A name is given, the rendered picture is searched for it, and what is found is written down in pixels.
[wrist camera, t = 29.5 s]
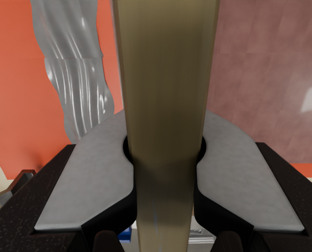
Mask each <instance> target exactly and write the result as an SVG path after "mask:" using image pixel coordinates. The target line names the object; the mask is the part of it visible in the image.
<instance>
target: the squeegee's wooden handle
mask: <svg viewBox="0 0 312 252"><path fill-rule="evenodd" d="M113 5H114V14H115V24H116V34H117V43H118V53H119V62H120V72H121V81H122V91H123V100H124V110H125V119H126V129H127V138H128V148H129V157H130V161H131V163H132V165H133V167H134V174H135V183H136V192H137V218H136V224H137V233H138V243H139V252H187V249H188V242H189V234H190V227H191V219H192V211H193V204H194V197H193V194H194V185H195V175H196V166H197V164H198V162H199V158H200V150H201V143H202V135H203V127H204V120H205V112H206V105H207V97H208V89H209V82H210V74H211V66H212V59H213V51H214V43H215V36H216V28H217V21H218V13H219V5H220V0H113Z"/></svg>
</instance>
